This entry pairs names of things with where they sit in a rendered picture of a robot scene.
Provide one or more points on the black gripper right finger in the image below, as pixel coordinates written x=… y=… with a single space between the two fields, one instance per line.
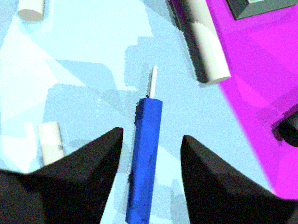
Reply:
x=217 y=193

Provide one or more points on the blue stylus with grey tip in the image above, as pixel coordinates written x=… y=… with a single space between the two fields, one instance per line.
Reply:
x=144 y=157

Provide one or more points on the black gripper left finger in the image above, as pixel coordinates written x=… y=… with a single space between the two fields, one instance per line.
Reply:
x=71 y=190

